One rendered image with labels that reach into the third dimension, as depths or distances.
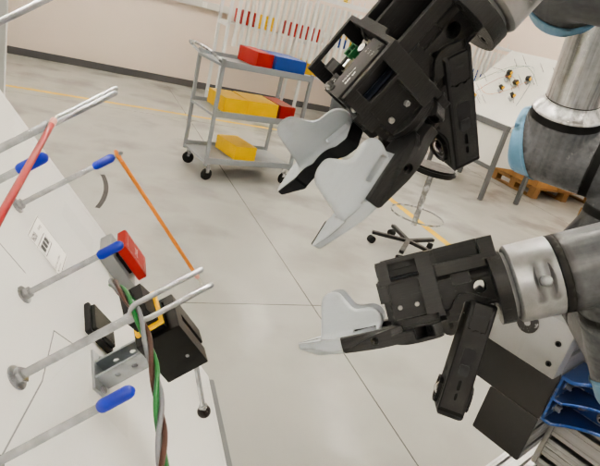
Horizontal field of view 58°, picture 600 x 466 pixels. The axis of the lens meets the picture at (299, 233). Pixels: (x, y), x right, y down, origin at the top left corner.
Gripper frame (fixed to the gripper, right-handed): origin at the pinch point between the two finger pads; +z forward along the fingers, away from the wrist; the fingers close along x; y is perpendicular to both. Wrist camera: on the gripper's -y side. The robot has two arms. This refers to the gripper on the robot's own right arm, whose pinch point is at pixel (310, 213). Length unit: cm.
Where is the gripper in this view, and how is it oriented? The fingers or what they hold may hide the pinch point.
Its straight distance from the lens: 45.4
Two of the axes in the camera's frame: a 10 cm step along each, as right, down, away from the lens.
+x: 3.4, 5.5, -7.7
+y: -6.7, -4.3, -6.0
